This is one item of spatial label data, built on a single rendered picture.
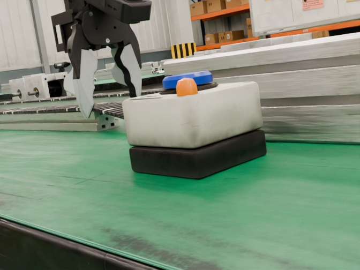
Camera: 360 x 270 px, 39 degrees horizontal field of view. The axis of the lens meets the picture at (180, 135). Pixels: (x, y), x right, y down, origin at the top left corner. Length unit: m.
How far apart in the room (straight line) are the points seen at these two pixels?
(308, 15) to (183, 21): 5.07
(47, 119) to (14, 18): 11.91
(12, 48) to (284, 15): 9.36
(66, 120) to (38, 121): 0.10
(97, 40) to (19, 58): 11.94
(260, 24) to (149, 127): 3.73
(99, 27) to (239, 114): 0.36
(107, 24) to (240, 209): 0.47
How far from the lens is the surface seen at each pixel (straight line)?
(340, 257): 0.21
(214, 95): 0.36
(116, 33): 0.72
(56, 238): 0.30
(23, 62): 12.66
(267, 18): 4.05
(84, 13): 0.69
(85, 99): 0.69
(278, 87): 0.44
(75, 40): 0.68
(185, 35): 8.71
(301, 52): 0.43
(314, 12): 3.82
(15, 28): 12.71
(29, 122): 0.93
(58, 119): 0.82
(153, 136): 0.38
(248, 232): 0.25
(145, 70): 3.82
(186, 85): 0.35
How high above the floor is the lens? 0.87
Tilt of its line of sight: 9 degrees down
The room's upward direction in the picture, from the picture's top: 8 degrees counter-clockwise
